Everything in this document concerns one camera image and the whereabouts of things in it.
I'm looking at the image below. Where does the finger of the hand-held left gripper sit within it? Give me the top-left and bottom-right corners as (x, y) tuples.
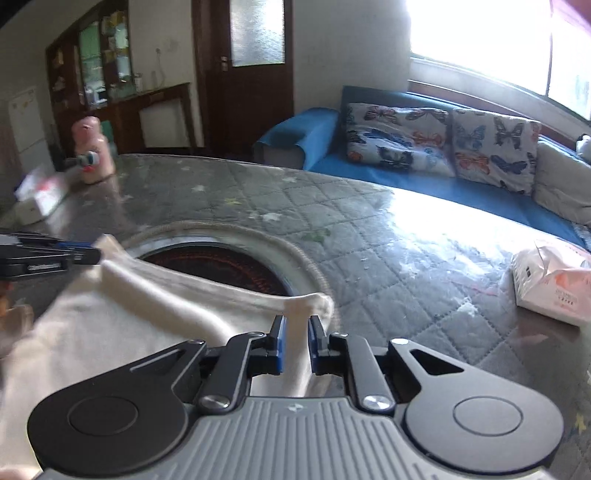
(0, 233), (103, 265)
(0, 255), (71, 281)

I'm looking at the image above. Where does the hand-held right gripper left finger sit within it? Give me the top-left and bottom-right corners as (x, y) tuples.
(130, 315), (288, 414)

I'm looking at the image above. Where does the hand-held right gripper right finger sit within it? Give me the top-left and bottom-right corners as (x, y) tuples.
(309, 316), (465, 412)

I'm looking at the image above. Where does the cream cloth garment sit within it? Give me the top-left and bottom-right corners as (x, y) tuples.
(0, 234), (335, 480)

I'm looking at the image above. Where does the white red box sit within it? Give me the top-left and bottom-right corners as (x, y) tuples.
(14, 166), (70, 225)

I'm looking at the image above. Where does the black round induction cooktop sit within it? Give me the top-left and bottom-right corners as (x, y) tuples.
(137, 249), (295, 297)

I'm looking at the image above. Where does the pink cartoon water bottle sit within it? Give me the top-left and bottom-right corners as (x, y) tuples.
(69, 116), (116, 186)

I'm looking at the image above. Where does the white refrigerator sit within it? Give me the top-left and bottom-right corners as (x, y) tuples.
(7, 85), (57, 182)

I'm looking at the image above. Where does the dark wooden cabinet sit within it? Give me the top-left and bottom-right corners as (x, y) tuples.
(45, 0), (192, 155)

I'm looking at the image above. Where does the blue sofa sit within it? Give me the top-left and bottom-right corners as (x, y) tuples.
(252, 85), (591, 252)

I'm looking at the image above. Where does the butterfly print pillow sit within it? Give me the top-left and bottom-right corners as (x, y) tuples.
(344, 102), (456, 178)
(450, 108), (542, 197)

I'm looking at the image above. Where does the dark wooden door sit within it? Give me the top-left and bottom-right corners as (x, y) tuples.
(191, 0), (296, 160)

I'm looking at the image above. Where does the white pink tissue pack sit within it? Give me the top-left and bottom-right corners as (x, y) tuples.
(512, 240), (591, 328)

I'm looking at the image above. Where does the grey sofa cushion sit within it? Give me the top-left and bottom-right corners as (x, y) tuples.
(531, 137), (591, 227)

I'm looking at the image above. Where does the window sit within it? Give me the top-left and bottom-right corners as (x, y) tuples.
(406, 0), (591, 121)

